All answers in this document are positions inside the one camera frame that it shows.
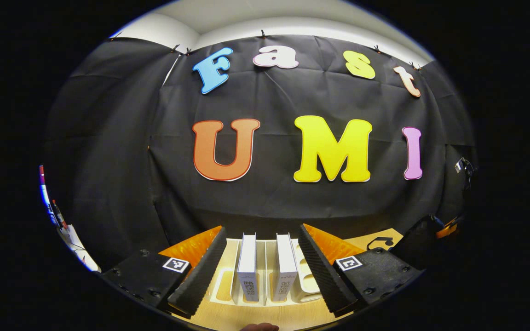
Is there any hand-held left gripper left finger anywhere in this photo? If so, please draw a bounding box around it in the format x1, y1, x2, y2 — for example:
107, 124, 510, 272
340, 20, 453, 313
102, 225, 227, 319

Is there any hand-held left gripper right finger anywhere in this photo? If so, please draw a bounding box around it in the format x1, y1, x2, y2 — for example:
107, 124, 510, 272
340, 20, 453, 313
299, 224, 423, 318

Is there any blue schoolbag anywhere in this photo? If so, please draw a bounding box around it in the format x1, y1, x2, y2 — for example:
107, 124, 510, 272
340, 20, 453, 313
367, 215, 446, 271

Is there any white book grey figure cover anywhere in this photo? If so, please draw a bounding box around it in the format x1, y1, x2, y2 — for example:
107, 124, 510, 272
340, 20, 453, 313
272, 233, 299, 302

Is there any thick blue-edged book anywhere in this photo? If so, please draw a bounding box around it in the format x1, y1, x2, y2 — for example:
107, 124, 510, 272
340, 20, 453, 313
236, 233, 259, 302

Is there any white plastic bookshelf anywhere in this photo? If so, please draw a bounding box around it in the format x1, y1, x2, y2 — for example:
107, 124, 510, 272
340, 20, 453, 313
207, 237, 323, 306

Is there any white printed board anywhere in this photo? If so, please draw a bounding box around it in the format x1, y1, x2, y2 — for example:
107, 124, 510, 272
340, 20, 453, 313
39, 165, 101, 273

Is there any black backdrop cloth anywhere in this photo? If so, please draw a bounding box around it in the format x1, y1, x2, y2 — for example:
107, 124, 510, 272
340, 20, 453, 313
42, 34, 479, 272

